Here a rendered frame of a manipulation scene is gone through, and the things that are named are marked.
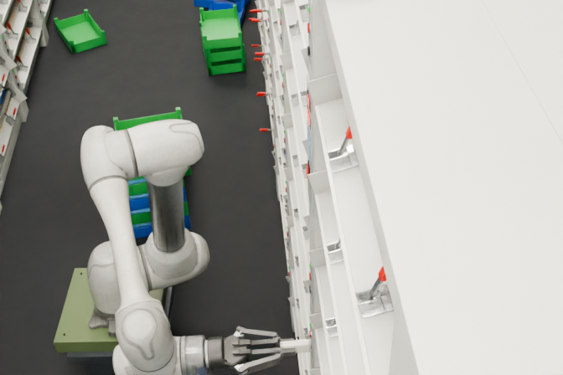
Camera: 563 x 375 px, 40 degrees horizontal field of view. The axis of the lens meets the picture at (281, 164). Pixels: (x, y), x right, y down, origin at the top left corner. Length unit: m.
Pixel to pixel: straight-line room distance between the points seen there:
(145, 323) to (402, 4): 0.89
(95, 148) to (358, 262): 1.15
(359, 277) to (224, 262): 2.14
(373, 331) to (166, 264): 1.59
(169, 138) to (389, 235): 1.39
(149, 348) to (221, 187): 1.87
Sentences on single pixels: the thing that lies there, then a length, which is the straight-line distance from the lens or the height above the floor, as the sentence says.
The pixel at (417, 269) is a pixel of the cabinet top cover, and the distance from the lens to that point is 0.67.
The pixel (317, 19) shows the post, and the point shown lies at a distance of 1.18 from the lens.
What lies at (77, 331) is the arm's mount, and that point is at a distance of 2.67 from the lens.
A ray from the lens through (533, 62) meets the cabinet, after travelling 0.93.
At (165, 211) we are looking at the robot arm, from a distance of 2.26.
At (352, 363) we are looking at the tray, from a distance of 1.16.
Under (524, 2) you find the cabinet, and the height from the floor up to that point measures 1.81.
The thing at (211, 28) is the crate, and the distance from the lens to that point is 4.21.
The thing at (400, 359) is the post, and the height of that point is 1.76.
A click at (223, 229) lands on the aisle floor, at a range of 3.24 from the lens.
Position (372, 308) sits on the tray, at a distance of 0.95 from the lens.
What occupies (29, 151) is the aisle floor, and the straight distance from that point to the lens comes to 3.83.
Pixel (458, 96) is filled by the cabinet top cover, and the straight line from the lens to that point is 0.86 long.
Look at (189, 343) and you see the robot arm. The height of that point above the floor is 0.87.
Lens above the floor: 2.31
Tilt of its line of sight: 41 degrees down
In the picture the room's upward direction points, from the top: 2 degrees counter-clockwise
